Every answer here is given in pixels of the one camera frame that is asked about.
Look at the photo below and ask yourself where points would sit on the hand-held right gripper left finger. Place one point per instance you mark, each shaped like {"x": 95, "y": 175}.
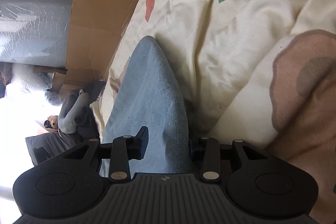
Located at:
{"x": 143, "y": 142}

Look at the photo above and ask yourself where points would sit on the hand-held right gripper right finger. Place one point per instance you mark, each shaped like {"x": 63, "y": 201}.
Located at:
{"x": 210, "y": 155}

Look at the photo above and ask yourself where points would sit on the light blue jeans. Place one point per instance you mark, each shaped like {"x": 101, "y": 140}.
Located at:
{"x": 149, "y": 98}

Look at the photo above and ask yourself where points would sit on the black garment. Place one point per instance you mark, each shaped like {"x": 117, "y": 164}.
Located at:
{"x": 88, "y": 119}

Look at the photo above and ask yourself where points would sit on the grey neck pillow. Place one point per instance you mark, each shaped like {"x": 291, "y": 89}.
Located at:
{"x": 69, "y": 119}

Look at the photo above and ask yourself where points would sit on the dark grey duvet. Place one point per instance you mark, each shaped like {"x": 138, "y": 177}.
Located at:
{"x": 52, "y": 145}

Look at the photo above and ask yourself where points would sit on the small teddy bear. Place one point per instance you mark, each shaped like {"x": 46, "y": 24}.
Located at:
{"x": 53, "y": 121}

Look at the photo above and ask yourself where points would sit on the cream bear print bed sheet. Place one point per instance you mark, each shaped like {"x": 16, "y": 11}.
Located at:
{"x": 210, "y": 43}

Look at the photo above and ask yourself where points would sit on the white pillow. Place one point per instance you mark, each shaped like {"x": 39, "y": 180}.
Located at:
{"x": 29, "y": 82}

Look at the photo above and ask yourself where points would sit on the low cardboard sheet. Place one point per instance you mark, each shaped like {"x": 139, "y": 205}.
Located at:
{"x": 99, "y": 16}

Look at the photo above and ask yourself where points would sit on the grey pole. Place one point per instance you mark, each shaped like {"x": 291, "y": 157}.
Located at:
{"x": 5, "y": 191}

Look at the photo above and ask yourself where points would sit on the grey plastic-wrapped mattress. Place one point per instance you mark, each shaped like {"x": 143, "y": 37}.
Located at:
{"x": 34, "y": 16}

